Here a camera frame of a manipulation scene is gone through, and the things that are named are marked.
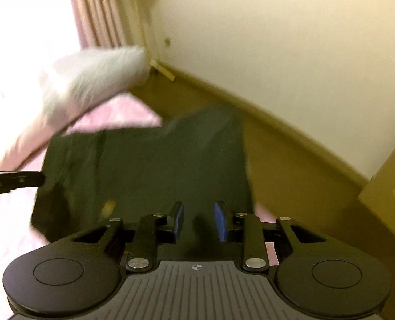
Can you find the black pants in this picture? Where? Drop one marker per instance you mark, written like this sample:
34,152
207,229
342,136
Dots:
151,166

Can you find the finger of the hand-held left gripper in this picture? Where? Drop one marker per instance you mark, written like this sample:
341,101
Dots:
24,178

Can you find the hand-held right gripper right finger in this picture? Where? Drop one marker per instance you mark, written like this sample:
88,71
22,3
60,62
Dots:
220,221

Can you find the pink floral bed sheet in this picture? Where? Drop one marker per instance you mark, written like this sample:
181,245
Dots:
124,116

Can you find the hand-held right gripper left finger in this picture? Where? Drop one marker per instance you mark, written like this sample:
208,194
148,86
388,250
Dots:
178,223

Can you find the pink curtain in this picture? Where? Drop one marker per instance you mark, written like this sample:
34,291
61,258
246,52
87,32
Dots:
94,10

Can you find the grey and pink duvet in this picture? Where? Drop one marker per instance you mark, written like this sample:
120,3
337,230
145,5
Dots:
94,73

